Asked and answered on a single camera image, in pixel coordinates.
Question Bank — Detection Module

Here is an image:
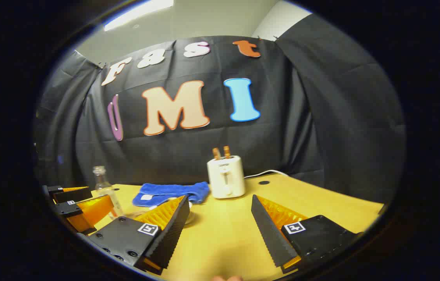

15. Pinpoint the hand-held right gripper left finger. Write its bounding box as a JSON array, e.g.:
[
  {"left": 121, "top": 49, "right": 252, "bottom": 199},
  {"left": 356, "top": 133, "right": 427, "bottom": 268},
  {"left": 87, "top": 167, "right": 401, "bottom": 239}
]
[{"left": 87, "top": 195, "right": 190, "bottom": 276}]

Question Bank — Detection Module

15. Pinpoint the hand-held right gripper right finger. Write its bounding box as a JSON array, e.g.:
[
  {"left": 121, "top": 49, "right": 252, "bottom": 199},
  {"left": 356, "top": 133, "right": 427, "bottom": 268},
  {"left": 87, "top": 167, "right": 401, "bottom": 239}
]
[{"left": 251, "top": 194, "right": 361, "bottom": 274}]

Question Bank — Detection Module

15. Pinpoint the cream teacup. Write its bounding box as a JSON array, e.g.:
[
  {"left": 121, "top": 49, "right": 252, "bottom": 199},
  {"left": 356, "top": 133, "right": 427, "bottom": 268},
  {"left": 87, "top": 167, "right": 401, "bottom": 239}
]
[{"left": 184, "top": 201, "right": 196, "bottom": 225}]

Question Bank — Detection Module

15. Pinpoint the clear water bottle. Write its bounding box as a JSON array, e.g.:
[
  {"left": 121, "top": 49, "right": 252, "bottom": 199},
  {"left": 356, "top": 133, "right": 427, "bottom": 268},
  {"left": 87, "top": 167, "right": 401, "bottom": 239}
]
[{"left": 92, "top": 166, "right": 124, "bottom": 219}]

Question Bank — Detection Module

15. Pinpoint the blue towel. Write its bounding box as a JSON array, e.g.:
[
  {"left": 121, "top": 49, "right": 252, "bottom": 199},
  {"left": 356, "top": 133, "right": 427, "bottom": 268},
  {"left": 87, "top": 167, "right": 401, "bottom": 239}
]
[{"left": 132, "top": 181, "right": 210, "bottom": 207}]

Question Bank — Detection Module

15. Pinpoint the white toaster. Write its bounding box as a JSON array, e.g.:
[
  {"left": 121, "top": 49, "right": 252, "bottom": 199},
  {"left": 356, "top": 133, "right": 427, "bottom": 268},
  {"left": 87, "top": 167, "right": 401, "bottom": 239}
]
[{"left": 207, "top": 155, "right": 246, "bottom": 199}]

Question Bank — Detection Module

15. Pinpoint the black backdrop cloth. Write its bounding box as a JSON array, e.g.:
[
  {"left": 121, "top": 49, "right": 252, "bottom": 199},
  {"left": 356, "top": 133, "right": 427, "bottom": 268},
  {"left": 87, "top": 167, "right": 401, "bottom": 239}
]
[{"left": 35, "top": 14, "right": 406, "bottom": 203}]

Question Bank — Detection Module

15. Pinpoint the white power cable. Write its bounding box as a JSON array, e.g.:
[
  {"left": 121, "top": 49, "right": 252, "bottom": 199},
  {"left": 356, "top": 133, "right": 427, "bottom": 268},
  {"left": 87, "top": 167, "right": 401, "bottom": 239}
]
[{"left": 243, "top": 170, "right": 289, "bottom": 179}]

